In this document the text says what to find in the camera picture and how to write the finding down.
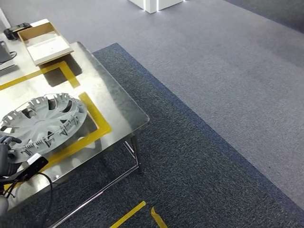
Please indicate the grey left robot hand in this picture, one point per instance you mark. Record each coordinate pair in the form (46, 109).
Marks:
(4, 157)

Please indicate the grey plastic wheel cover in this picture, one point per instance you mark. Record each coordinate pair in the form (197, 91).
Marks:
(42, 126)

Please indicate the stainless steel workbench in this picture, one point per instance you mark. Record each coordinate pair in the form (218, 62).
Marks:
(114, 107)

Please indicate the dark grey flat device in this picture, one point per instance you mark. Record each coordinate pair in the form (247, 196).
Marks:
(4, 52)

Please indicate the white flat board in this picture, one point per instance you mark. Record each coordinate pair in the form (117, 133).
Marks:
(50, 50)

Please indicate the brown cardboard tray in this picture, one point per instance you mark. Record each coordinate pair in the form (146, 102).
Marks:
(26, 34)

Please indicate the black handheld device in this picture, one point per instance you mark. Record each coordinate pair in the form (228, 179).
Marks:
(14, 31)

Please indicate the small white flat item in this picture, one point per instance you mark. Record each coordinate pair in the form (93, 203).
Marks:
(39, 22)

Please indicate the yellow floor tape strip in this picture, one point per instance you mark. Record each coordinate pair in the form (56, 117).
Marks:
(128, 215)

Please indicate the yellow floor tape corner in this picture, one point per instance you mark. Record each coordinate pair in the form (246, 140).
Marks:
(158, 218)

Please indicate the white block furniture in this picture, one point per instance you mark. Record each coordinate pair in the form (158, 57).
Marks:
(154, 4)

